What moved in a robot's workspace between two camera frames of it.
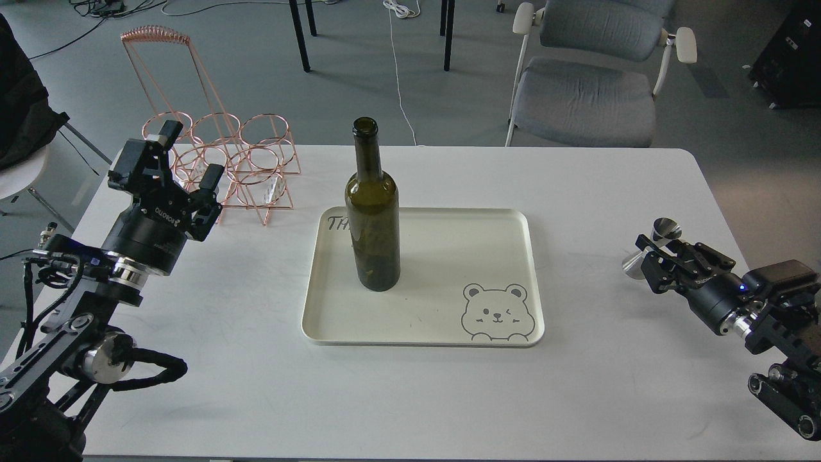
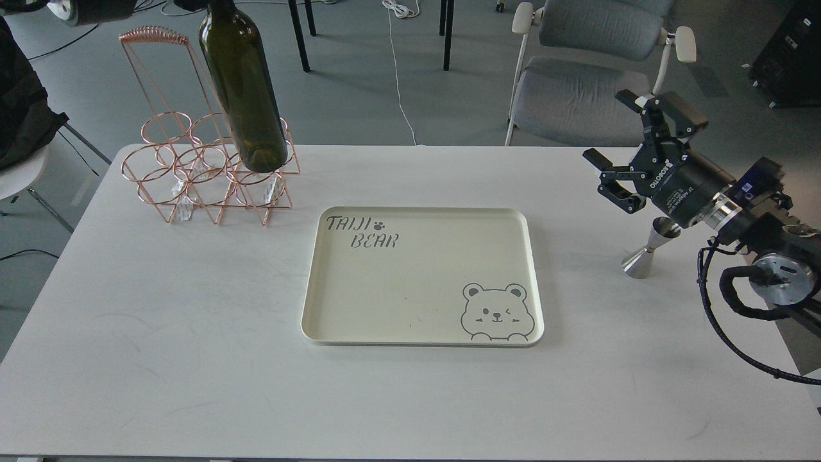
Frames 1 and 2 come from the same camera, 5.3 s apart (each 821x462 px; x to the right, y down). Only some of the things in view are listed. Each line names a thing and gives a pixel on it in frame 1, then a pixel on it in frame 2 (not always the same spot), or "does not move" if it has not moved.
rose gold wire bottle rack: (254, 149) does not move
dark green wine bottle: (372, 212) to (234, 54)
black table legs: (446, 29) does not move
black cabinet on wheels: (787, 74) does not move
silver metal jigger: (662, 230) does not move
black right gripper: (714, 297) to (680, 181)
